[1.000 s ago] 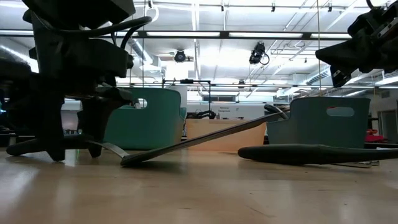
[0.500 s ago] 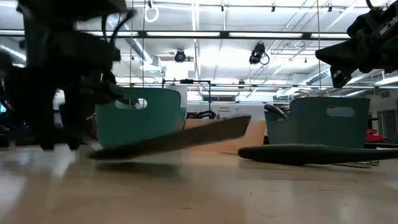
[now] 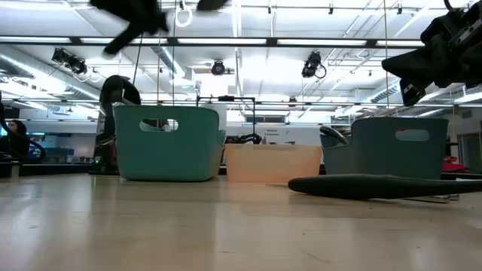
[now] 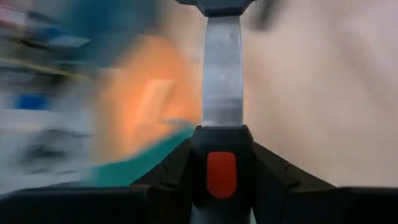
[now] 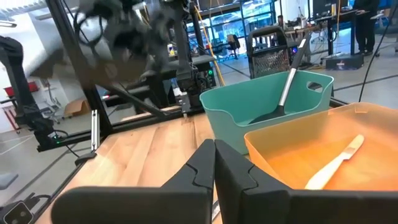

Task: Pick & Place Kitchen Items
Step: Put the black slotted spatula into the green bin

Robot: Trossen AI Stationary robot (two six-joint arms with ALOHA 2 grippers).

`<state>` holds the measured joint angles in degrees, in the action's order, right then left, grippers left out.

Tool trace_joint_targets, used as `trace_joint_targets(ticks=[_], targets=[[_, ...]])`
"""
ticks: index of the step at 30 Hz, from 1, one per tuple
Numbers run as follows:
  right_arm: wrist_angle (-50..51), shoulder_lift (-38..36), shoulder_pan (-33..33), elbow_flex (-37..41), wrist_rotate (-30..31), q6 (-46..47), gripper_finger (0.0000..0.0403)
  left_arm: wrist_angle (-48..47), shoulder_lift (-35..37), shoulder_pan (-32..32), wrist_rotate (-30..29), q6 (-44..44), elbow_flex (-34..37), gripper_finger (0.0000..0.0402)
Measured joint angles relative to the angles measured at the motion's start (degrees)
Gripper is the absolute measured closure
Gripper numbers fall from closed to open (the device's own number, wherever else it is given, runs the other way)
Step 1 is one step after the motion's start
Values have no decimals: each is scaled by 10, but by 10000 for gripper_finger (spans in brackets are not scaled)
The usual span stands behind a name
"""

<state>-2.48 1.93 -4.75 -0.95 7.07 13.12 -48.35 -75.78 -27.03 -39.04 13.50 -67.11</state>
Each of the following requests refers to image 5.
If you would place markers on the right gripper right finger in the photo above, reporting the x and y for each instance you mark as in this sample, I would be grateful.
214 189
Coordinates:
264 205

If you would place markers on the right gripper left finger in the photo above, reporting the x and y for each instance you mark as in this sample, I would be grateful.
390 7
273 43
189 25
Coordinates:
174 205

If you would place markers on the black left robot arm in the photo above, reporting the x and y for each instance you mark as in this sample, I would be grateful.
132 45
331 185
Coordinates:
186 71

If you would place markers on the light teal plastic bin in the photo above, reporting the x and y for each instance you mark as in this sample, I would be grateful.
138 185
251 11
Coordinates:
230 124

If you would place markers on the cardboard box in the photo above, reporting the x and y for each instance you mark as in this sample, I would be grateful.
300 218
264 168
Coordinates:
77 107

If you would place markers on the black flat clamp pad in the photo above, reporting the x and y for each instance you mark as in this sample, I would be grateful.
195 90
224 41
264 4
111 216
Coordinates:
85 158

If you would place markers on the orange translucent plastic bin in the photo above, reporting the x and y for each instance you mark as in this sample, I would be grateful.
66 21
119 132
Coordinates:
367 124

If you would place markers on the black square device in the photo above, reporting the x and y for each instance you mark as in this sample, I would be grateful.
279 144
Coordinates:
17 214

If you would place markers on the dark floor box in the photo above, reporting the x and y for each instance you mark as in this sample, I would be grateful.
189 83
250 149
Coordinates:
343 62

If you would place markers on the black office desk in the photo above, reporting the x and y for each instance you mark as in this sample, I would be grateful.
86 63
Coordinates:
329 28

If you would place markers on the person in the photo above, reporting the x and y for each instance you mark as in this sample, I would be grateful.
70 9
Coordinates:
365 25

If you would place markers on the silver metal bracket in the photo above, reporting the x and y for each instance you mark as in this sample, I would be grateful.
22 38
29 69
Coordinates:
94 130

